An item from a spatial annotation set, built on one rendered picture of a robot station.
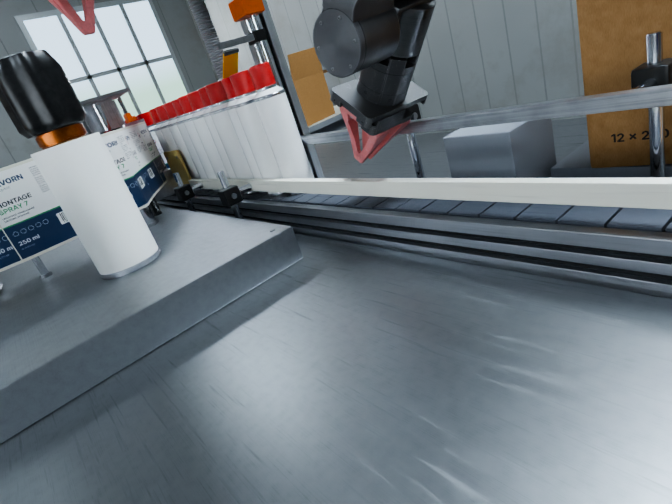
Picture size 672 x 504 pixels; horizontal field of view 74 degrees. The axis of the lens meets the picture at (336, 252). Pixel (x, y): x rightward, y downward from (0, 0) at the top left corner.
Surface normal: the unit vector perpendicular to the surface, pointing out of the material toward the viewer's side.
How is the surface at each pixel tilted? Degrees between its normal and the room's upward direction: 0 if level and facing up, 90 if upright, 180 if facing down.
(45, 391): 90
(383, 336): 0
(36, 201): 90
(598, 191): 90
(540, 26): 90
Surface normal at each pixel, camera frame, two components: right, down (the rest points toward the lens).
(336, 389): -0.30, -0.87
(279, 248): 0.61, 0.13
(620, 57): -0.66, 0.48
